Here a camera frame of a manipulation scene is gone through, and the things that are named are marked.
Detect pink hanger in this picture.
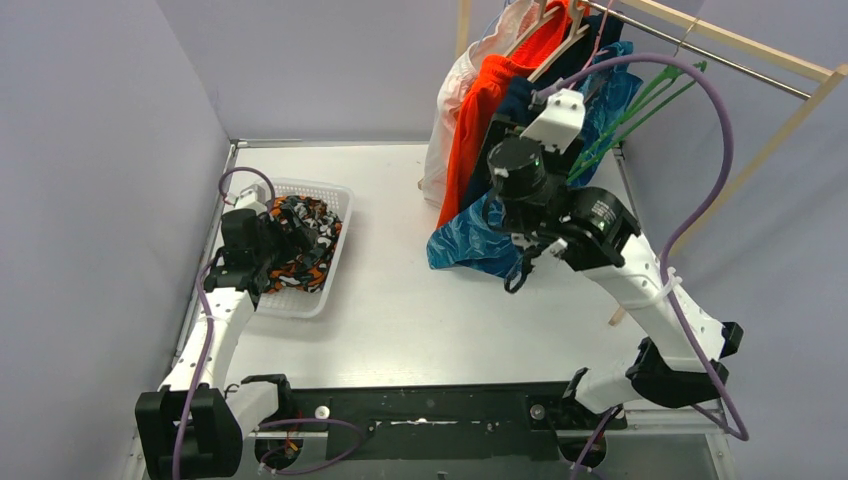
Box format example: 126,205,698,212
580,0,615,72

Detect blue patterned shorts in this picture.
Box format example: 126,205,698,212
426,77,605,277

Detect wooden hanger navy shorts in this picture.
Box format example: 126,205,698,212
526,0,591,84

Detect camouflage orange black shorts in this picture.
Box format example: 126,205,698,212
265,195,343,293

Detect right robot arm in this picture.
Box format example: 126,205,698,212
482,133,744,427

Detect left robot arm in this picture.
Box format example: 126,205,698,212
134,207,316,479

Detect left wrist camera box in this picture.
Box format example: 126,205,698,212
224,184,270,214

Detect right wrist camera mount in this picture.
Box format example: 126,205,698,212
520,89,586,152

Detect white plastic basket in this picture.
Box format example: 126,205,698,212
227,178,354,319

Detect white shorts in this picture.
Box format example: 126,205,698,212
418,0,538,207

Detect wooden clothes rack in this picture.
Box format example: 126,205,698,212
417,0,848,327

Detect metal rack rod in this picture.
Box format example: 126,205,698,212
587,1,831,101

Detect wooden hanger orange shorts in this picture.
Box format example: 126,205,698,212
503,0,560,57

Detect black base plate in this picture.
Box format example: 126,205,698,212
252,381,600,470

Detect green hanger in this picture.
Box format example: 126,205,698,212
567,65,695,186

